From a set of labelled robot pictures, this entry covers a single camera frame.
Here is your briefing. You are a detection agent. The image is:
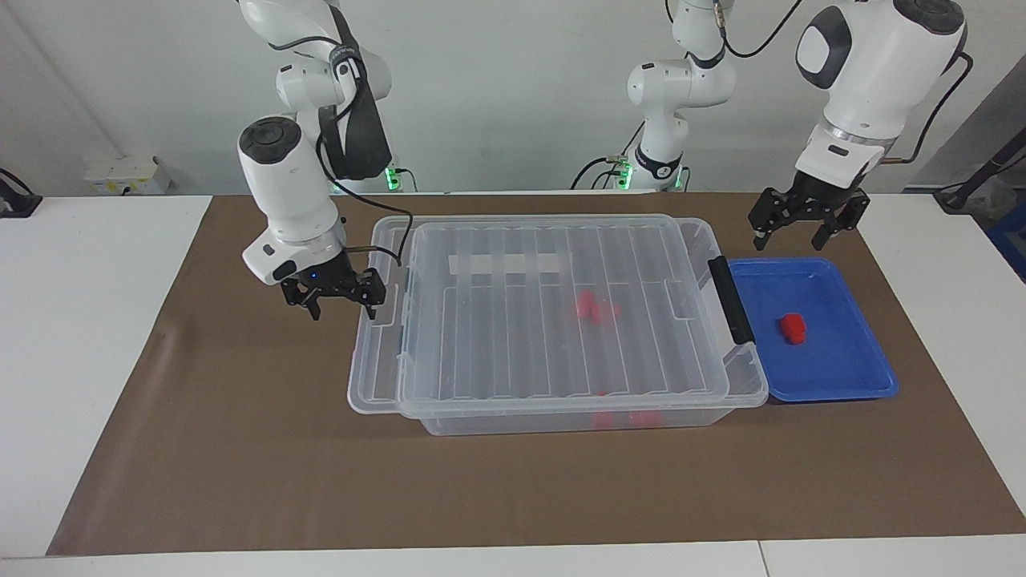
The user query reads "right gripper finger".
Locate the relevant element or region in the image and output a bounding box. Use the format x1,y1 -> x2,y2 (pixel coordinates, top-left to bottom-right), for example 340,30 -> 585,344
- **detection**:
352,268 -> 388,322
281,286 -> 324,322

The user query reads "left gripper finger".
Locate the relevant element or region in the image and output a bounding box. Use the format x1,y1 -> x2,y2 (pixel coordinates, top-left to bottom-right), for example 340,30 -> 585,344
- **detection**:
811,192 -> 871,252
748,188 -> 807,252

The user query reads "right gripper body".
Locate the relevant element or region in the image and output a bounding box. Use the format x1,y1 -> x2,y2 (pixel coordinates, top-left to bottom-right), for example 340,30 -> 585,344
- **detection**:
277,250 -> 358,301

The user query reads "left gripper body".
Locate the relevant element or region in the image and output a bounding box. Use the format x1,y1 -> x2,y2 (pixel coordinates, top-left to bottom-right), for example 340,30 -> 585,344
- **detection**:
789,171 -> 855,212

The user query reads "black box latch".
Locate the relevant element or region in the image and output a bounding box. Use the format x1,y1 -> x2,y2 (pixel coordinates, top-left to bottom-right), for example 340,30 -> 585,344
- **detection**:
707,256 -> 757,346

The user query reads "clear plastic storage box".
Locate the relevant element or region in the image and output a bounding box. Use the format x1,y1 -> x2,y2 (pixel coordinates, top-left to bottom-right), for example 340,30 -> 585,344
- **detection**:
415,397 -> 732,437
346,213 -> 770,418

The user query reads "white socket box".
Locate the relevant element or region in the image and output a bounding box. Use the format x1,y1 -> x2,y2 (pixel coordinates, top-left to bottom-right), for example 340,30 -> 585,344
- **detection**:
83,154 -> 174,196

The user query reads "black stand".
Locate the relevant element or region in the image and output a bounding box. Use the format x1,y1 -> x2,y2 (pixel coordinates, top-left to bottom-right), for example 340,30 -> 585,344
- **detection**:
0,167 -> 43,219
933,127 -> 1026,214

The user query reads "blue plastic tray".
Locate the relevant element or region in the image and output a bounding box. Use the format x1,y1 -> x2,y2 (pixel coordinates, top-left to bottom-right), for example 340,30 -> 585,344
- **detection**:
726,256 -> 900,404

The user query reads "black cable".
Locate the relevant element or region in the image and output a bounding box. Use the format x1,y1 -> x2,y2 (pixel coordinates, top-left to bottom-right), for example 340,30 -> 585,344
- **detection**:
716,0 -> 805,59
882,51 -> 976,166
570,120 -> 647,192
315,128 -> 415,268

